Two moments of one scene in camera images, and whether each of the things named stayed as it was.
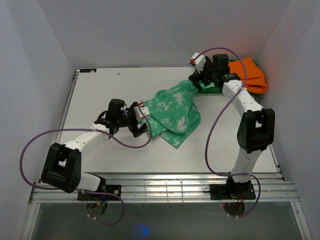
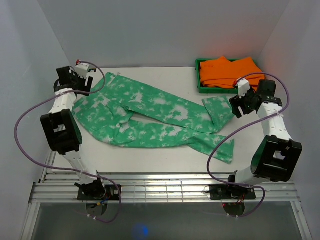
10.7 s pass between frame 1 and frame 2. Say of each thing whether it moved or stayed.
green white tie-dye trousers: moved
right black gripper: moved
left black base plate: stayed
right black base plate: stayed
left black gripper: moved
